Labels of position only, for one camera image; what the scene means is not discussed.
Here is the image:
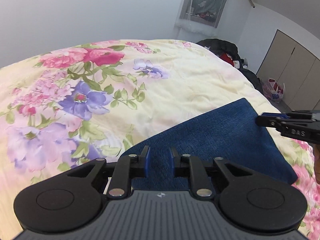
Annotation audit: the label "blue denim jeans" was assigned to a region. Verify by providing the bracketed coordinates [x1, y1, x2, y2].
[125, 99, 297, 191]

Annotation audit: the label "person right hand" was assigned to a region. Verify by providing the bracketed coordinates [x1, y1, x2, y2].
[313, 144, 320, 184]

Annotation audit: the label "red white plastic bag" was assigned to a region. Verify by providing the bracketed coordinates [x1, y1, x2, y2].
[262, 78, 285, 103]

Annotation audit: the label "beige wardrobe cabinet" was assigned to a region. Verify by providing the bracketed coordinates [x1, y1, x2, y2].
[257, 30, 319, 110]

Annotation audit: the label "floral yellow bed quilt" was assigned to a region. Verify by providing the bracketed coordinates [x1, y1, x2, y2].
[1, 40, 319, 239]

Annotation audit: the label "black clothes pile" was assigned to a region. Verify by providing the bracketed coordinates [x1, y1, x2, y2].
[197, 38, 263, 94]

